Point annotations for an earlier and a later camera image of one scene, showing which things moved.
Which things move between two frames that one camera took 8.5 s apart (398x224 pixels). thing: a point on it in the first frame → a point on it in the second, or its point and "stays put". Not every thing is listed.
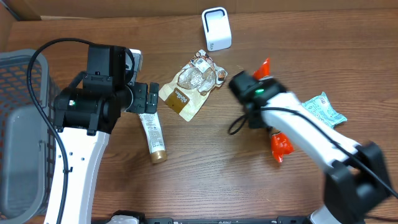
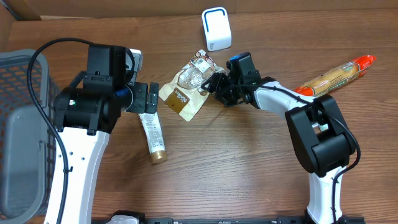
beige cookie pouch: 186,91 stays put
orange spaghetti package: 280,145 → 336,78
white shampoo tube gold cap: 155,137 stays put
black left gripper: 143,105 stays put
